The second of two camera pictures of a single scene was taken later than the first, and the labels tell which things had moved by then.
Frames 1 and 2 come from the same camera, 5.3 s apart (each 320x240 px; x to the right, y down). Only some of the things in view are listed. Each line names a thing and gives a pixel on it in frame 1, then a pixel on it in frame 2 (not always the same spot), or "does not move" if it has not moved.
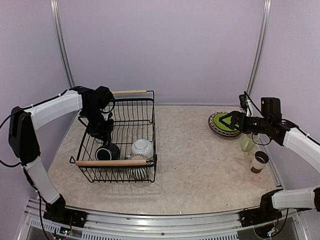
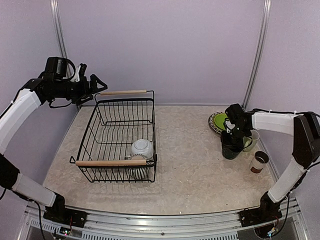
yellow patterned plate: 219,129 does not move
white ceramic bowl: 142,146 does not move
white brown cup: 260,159 does not move
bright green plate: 227,120 does not move
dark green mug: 109,152 to 231,149
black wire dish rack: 130,155 does not move
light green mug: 248,141 does not move
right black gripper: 236,114 to 224,134
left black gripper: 105,133 to 85,90
